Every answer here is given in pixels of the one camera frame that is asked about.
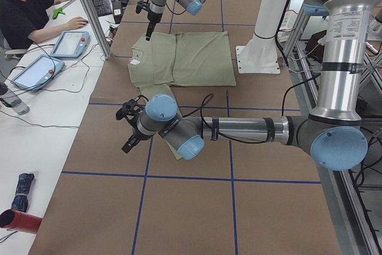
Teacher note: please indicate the white shirt price tag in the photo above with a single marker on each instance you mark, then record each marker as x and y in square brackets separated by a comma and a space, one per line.
[135, 62]

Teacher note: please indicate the lower blue teach pendant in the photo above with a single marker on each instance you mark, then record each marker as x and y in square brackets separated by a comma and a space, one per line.
[38, 74]

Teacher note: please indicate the upper blue teach pendant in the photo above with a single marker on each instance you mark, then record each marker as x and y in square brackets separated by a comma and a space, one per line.
[70, 45]

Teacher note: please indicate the red cylinder bottle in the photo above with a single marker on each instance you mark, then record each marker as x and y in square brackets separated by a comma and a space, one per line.
[15, 220]

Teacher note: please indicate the aluminium frame post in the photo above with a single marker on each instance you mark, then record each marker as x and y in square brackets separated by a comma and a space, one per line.
[96, 27]

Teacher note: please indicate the blue teach pendant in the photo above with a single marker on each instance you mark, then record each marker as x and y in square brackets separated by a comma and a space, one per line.
[70, 45]
[38, 74]

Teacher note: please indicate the green plastic object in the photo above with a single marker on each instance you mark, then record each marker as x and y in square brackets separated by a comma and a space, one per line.
[57, 12]

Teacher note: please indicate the black keyboard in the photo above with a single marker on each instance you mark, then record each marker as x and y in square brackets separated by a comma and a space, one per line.
[102, 7]

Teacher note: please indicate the white camera column with base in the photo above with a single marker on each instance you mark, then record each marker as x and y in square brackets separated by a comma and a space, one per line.
[259, 55]

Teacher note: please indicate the olive green long-sleeve shirt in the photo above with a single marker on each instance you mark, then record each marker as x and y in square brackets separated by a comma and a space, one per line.
[185, 59]

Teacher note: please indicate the folded dark blue umbrella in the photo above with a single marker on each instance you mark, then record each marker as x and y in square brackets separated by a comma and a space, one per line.
[20, 200]

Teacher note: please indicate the person in black shirt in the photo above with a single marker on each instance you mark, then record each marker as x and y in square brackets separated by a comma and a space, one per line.
[23, 22]

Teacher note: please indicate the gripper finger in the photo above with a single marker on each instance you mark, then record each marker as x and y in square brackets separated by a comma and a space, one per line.
[149, 32]
[129, 144]

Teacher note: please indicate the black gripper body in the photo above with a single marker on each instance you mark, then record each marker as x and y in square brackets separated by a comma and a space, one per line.
[152, 18]
[135, 133]

